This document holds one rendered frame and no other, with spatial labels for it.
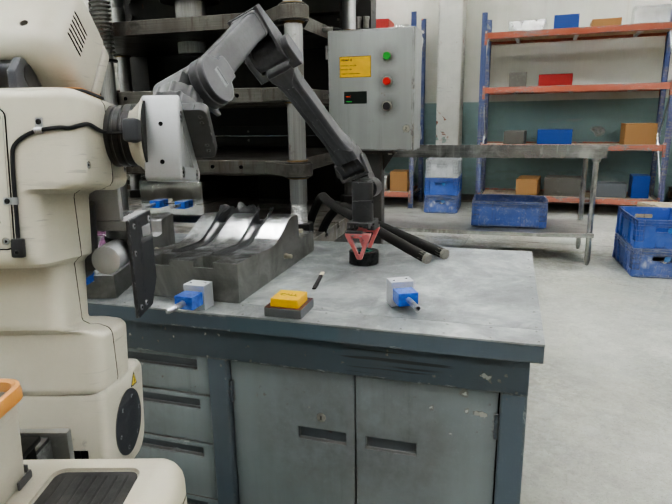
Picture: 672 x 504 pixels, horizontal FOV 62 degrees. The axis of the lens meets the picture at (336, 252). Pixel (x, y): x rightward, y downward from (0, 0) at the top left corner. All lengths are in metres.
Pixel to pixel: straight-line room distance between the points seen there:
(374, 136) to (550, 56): 5.88
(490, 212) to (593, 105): 3.21
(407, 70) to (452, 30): 5.62
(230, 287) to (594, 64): 6.84
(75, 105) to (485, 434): 0.93
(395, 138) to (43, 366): 1.38
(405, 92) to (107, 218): 1.24
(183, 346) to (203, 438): 0.24
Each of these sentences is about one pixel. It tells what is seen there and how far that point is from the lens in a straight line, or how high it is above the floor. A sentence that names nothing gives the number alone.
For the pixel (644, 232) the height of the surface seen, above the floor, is 0.34.
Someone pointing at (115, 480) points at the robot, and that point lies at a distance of 0.72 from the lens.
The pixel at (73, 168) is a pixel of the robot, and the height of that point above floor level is 1.14.
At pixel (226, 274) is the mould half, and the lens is 1.24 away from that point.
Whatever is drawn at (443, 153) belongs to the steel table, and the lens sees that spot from 4.62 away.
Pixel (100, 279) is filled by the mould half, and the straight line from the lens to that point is 1.37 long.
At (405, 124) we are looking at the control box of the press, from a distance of 1.95.
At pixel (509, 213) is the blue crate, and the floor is 0.37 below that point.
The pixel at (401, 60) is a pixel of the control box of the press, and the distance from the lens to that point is 1.96.
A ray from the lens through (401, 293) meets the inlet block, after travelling 1.16.
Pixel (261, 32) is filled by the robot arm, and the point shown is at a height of 1.36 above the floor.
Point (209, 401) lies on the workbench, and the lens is 1.38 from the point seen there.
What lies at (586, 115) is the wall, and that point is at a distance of 7.73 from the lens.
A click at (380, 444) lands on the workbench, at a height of 0.51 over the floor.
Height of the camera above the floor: 1.20
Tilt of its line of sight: 14 degrees down
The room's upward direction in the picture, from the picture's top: 1 degrees counter-clockwise
